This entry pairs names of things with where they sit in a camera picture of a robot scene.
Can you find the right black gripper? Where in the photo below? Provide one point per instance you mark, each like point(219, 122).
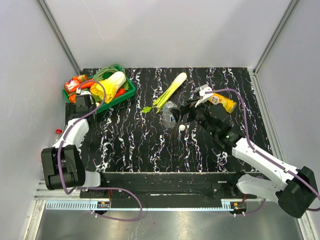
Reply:
point(186, 109)

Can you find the clear bottle blue cap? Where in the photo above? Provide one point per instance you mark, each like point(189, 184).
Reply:
point(168, 119)

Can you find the blue white bottle cap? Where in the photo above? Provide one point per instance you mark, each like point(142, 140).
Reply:
point(182, 127)

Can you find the orange juice bottle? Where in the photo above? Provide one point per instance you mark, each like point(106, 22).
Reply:
point(228, 104)

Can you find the water bottle red cap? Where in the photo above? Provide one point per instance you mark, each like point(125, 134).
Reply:
point(54, 137)

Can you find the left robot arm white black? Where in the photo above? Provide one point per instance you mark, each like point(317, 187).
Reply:
point(61, 163)

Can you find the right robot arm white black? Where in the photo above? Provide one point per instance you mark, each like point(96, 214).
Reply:
point(293, 189)

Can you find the toy green onion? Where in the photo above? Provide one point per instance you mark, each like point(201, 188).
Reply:
point(162, 100)

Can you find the black marble mat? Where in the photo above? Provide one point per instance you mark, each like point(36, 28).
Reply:
point(127, 140)

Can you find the green plastic basket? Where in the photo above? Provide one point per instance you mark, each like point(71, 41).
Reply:
point(130, 92)

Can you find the small orange carrot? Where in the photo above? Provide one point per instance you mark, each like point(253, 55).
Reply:
point(120, 92)

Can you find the toy napa cabbage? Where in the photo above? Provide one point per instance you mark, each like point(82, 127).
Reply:
point(110, 85)

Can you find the green beans bundle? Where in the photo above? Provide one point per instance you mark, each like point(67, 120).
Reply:
point(106, 72)

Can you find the long orange carrot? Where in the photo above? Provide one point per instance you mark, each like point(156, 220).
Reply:
point(85, 85)

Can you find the orange tomato piece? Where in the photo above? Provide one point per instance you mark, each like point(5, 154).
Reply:
point(72, 98)

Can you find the red snack packet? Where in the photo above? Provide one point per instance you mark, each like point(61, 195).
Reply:
point(81, 78)

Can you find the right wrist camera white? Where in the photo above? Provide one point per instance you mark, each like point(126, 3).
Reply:
point(204, 92)

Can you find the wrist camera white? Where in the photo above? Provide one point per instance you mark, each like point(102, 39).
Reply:
point(204, 92)
point(84, 91)

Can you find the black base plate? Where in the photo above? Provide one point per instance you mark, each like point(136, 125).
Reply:
point(217, 185)

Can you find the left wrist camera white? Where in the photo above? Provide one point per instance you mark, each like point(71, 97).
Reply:
point(84, 91)

